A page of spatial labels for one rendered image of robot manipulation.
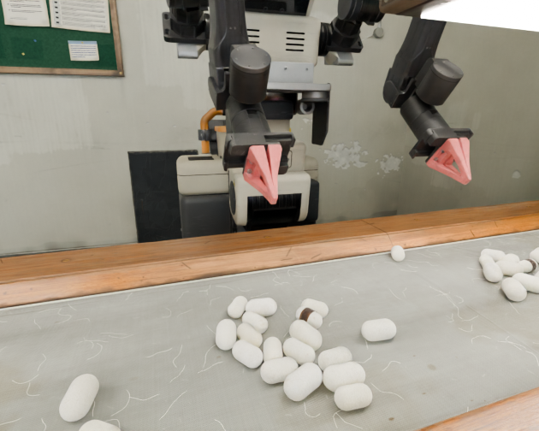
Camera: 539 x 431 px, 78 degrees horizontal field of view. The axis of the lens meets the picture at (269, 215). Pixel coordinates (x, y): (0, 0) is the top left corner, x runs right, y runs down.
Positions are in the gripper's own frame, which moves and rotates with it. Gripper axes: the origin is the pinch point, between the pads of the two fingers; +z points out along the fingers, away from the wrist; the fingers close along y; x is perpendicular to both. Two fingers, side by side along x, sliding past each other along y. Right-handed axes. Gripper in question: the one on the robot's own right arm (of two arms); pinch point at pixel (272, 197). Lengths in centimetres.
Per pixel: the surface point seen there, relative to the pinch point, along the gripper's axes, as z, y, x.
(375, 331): 20.4, 4.4, -3.9
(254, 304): 13.8, -5.7, 1.1
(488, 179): -60, 172, 84
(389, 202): -101, 169, 162
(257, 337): 18.1, -7.0, -2.0
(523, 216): 4, 56, 10
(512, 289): 19.3, 25.4, -3.0
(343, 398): 25.1, -2.9, -7.7
